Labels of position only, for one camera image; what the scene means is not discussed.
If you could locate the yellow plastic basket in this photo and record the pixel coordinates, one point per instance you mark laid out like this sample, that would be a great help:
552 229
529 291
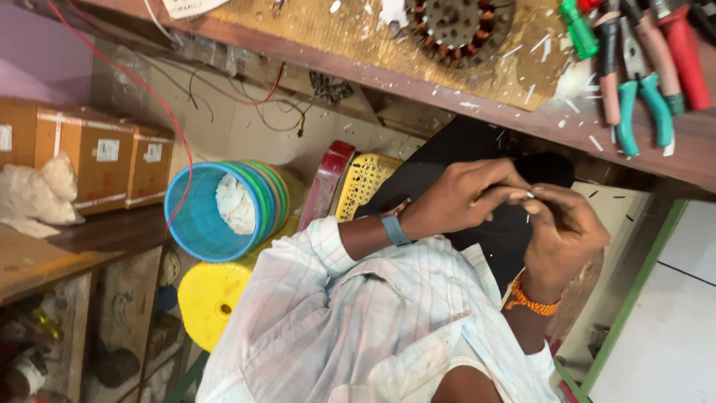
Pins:
363 182

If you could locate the white panel with green frame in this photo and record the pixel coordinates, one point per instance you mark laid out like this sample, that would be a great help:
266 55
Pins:
665 313

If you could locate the clear plastic bag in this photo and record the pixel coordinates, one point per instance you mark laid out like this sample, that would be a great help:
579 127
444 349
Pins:
120 78

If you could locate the small brown cardboard box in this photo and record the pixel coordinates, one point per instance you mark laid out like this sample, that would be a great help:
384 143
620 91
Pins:
150 162

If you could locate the white striped shirt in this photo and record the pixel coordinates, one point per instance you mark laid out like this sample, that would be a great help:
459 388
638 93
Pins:
347 324

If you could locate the person's left hand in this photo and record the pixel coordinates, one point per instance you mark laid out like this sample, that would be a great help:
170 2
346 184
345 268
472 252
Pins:
447 201

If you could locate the red metal box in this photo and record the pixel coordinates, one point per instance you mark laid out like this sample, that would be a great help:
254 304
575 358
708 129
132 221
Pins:
324 187

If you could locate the wooden shelf unit with clutter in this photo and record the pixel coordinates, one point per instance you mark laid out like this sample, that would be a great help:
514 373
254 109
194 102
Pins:
72 324

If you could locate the crumpled white cloth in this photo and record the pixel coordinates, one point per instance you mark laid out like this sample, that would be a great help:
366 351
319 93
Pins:
39 196

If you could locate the large brown cardboard box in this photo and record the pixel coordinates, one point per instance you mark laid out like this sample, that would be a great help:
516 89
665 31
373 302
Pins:
84 154

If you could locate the yellow plastic bucket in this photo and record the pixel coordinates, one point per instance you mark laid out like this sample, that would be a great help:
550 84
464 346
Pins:
293 196

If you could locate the dark metal coil bundle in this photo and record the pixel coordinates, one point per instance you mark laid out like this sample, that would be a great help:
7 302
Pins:
330 88

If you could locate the yellow round plastic stool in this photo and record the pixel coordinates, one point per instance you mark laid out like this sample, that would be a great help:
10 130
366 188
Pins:
210 305

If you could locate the person's left fingers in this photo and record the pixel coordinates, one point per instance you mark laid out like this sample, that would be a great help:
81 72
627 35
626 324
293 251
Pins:
503 182

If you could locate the motor stator with copper windings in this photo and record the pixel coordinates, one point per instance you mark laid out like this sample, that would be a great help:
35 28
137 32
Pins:
458 31

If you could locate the blue plastic bucket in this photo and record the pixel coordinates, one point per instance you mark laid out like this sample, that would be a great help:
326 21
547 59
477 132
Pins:
196 224

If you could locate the brown cork work board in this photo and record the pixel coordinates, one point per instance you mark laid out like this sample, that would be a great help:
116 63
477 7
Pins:
358 50

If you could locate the white paper sheet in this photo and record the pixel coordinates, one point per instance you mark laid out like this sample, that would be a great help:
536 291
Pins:
190 6

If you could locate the person's right fingers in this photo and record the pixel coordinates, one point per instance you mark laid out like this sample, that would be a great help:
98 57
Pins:
540 202

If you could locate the white rag bundle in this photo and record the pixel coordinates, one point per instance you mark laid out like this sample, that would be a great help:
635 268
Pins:
236 204

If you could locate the green plastic bucket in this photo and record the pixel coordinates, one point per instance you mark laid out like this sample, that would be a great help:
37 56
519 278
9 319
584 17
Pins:
271 193

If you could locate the blue wristwatch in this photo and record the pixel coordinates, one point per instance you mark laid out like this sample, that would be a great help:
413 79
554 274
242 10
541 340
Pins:
395 228

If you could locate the person's right hand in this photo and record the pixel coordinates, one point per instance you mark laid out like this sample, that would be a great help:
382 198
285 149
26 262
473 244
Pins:
565 240

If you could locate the black trousers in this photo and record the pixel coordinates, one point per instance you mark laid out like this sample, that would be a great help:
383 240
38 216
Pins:
492 168

